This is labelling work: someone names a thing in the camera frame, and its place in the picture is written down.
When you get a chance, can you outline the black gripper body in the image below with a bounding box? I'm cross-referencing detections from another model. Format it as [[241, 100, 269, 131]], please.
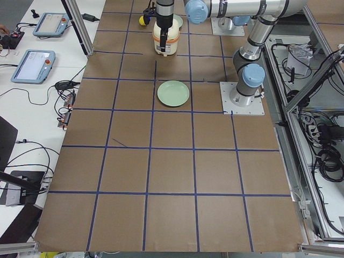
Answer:
[[156, 0, 174, 29]]

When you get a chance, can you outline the cream rice cooker orange handle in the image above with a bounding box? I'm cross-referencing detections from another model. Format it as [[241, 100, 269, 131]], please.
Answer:
[[152, 18, 181, 58]]

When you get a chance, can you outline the green plate near arm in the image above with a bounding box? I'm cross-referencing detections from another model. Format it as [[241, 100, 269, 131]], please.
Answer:
[[157, 81, 190, 107], [174, 14, 183, 28]]

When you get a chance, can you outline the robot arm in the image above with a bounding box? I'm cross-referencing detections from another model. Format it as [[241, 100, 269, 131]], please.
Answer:
[[184, 0, 307, 62], [231, 16, 250, 30]]

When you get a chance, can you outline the yellow lemon toy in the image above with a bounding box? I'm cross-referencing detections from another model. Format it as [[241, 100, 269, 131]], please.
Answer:
[[139, 16, 149, 26]]

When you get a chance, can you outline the black power adapter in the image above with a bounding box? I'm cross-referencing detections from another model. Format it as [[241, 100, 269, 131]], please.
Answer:
[[82, 13, 99, 22]]

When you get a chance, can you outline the blue teach pendant far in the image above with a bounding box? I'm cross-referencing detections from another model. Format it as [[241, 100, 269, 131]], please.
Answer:
[[33, 12, 69, 37]]

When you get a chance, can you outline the blue teach pendant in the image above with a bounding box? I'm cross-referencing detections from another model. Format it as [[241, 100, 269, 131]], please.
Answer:
[[11, 49, 56, 84], [33, 12, 69, 37]]

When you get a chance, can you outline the blue teach pendant near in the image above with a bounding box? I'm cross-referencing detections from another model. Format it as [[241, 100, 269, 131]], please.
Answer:
[[11, 49, 56, 84]]

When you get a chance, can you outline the brown paper table mat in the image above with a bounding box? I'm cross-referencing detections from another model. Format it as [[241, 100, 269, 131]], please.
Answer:
[[35, 1, 303, 252]]

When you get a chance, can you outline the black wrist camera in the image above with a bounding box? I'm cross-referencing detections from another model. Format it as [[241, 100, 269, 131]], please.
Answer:
[[143, 1, 156, 25]]

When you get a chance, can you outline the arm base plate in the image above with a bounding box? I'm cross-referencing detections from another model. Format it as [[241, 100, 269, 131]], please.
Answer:
[[211, 17, 245, 37], [220, 82, 265, 116]]

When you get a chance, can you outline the aluminium frame post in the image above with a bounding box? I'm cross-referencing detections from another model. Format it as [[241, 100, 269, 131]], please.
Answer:
[[61, 0, 94, 56]]

